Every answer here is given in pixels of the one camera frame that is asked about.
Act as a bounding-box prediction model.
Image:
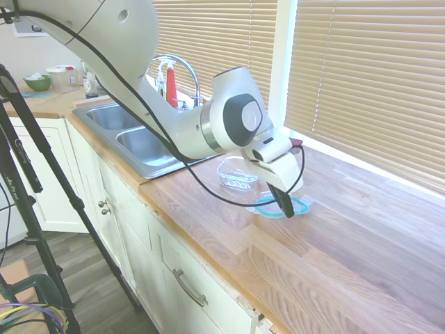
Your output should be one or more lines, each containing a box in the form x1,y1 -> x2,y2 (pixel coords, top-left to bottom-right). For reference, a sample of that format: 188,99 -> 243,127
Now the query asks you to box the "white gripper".
258,151 -> 306,220

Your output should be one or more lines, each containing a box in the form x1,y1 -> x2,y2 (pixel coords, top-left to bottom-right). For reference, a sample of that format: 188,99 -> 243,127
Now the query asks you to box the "clear lid with teal seal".
245,192 -> 316,221

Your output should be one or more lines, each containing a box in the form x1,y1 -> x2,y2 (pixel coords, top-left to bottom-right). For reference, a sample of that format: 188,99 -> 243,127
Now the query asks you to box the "clear plastic container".
216,156 -> 260,192

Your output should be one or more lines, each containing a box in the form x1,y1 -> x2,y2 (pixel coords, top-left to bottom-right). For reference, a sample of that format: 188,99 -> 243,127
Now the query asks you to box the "clear canister with white lid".
46,65 -> 69,95

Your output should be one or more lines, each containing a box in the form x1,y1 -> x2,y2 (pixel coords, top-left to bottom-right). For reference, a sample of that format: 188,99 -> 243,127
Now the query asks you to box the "chrome arched faucet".
150,53 -> 204,109

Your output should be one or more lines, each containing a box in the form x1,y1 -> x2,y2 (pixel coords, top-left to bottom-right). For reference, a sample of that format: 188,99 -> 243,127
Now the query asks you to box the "white kitchen base cabinet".
0,116 -> 276,334

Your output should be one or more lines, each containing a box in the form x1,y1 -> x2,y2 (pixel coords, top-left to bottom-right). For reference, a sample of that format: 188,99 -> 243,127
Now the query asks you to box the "stainless steel double sink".
71,100 -> 224,180

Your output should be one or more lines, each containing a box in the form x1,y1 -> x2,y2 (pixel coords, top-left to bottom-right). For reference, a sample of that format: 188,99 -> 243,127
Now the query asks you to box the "wide beige window blind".
283,0 -> 445,196

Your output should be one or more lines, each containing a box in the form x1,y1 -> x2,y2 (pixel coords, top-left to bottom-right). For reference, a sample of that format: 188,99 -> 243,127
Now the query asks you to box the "red spray bottle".
165,58 -> 179,109

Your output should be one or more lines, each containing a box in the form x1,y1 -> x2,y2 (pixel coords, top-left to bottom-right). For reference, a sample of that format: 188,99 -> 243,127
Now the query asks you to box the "clear soap bottle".
154,60 -> 168,97

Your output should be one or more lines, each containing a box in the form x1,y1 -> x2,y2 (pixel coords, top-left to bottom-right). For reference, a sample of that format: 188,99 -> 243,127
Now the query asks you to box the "narrow beige window blind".
148,0 -> 279,109

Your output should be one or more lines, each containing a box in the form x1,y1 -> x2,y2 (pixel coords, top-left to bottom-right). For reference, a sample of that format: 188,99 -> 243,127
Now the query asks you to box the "wooden cutting board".
72,95 -> 116,109

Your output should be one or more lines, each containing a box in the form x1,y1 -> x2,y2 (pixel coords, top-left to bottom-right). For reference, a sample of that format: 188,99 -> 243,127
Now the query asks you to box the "bottle with dark liquid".
82,71 -> 101,100

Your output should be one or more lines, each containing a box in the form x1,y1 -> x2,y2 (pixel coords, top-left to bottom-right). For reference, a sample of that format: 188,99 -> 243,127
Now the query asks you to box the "clear canister with label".
65,65 -> 81,93

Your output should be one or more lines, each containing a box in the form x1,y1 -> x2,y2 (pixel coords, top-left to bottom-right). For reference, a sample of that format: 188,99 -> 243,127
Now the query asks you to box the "green bowl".
22,73 -> 53,91

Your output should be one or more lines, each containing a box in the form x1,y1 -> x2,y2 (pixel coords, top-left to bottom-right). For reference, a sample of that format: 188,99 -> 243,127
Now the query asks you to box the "white floor appliance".
0,186 -> 29,250

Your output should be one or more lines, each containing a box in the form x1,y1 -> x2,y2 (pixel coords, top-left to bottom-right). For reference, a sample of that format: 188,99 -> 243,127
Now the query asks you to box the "brown cardboard box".
0,258 -> 40,304

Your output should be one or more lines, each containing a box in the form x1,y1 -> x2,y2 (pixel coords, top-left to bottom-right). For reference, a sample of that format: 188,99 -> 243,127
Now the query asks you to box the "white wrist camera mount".
241,129 -> 304,165

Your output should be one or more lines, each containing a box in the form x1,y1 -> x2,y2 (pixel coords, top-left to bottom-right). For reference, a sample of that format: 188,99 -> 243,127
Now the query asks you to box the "brushed metal drawer handle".
172,268 -> 209,308

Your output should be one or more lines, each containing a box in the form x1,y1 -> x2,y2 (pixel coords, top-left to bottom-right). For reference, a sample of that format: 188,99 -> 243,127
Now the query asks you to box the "white window frame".
266,0 -> 300,130

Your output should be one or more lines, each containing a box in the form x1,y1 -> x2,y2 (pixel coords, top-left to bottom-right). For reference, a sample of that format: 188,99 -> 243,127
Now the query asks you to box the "green metal frame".
0,273 -> 66,334

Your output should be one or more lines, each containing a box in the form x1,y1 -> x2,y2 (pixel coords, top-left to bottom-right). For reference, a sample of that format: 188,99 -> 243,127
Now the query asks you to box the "yellow and purple cable bundle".
0,301 -> 67,330

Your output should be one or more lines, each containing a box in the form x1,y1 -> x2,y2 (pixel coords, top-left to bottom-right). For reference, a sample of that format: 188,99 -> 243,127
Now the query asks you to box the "black camera tripod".
0,63 -> 143,334

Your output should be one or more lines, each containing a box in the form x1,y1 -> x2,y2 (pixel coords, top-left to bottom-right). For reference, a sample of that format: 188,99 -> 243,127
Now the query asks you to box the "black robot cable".
0,7 -> 307,207

